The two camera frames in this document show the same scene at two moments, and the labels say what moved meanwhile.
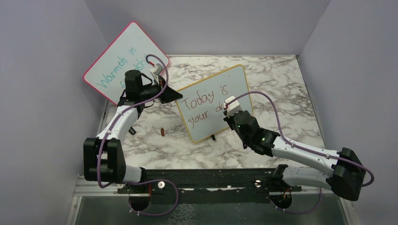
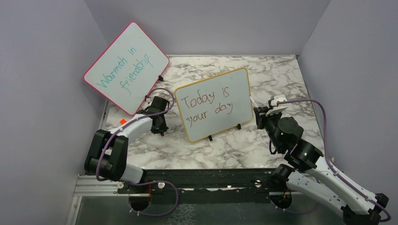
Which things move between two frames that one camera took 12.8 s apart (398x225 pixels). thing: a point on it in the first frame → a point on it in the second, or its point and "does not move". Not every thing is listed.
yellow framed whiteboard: (201, 108) does not move
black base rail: (211, 186) does not move
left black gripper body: (149, 91) → (163, 126)
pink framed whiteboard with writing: (127, 52) does not move
